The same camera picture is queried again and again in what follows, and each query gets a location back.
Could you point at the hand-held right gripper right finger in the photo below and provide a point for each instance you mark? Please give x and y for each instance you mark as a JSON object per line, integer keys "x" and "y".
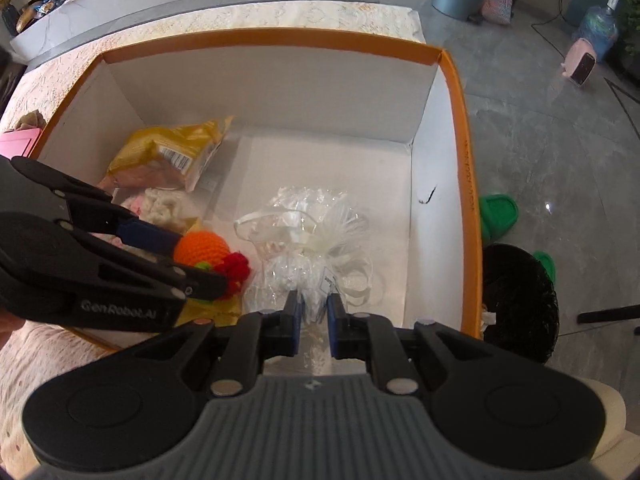
{"x": 334, "y": 325}

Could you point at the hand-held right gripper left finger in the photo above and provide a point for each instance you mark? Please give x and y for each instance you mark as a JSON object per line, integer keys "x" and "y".
{"x": 297, "y": 317}

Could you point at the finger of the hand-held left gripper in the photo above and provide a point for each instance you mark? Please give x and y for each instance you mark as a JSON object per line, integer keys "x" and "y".
{"x": 150, "y": 265}
{"x": 150, "y": 237}

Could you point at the cream knitted toy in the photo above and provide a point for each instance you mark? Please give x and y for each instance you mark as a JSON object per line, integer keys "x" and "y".
{"x": 160, "y": 205}

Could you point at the orange crochet toy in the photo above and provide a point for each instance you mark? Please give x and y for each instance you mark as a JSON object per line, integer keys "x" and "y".
{"x": 200, "y": 247}

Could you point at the clear plastic bundle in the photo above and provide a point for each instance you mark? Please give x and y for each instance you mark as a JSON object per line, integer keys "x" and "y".
{"x": 300, "y": 230}

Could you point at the yellow snack packet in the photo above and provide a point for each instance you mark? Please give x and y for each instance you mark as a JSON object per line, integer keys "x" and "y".
{"x": 160, "y": 147}

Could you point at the brown plush toy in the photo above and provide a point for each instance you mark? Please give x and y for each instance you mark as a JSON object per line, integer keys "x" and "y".
{"x": 32, "y": 121}

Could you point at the orange cardboard box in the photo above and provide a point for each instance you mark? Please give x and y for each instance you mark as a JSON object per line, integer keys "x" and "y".
{"x": 300, "y": 90}

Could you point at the clear container with red lid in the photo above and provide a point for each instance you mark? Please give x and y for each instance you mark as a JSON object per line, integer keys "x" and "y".
{"x": 17, "y": 142}

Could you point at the black round mesh basket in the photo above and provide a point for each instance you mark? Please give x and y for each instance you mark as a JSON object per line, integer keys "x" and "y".
{"x": 520, "y": 300}

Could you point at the green slipper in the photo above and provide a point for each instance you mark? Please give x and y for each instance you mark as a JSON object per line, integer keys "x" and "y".
{"x": 500, "y": 215}
{"x": 545, "y": 262}

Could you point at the brown bread loaf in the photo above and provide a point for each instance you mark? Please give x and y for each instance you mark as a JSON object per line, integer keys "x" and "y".
{"x": 35, "y": 12}

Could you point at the yellow dried flowers vase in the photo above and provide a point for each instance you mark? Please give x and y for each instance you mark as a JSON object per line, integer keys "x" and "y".
{"x": 10, "y": 15}

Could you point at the black bar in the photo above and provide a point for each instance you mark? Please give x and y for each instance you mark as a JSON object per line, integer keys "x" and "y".
{"x": 610, "y": 314}

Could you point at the cream sofa cushion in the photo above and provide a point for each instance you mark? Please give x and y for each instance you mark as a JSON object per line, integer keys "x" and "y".
{"x": 612, "y": 400}

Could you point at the pastel woven basket bag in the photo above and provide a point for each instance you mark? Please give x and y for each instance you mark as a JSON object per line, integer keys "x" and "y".
{"x": 497, "y": 7}

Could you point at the pink space heater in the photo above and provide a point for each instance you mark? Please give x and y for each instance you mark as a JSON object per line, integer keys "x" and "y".
{"x": 575, "y": 60}

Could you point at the blue water jug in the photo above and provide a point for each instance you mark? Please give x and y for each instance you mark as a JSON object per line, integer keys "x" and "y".
{"x": 597, "y": 27}

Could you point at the trailing pothos plant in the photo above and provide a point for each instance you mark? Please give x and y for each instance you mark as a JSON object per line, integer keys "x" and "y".
{"x": 631, "y": 25}

